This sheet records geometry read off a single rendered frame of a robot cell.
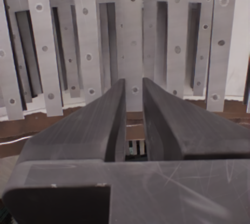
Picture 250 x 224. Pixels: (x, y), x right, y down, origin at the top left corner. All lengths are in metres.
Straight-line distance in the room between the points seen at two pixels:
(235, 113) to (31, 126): 0.23
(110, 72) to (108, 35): 0.03
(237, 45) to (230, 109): 0.07
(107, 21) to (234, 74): 0.14
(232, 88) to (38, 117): 0.21
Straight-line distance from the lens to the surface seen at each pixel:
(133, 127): 0.25
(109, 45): 0.23
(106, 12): 0.22
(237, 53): 0.27
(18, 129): 0.28
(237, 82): 0.27
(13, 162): 0.36
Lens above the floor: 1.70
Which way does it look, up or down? 81 degrees down
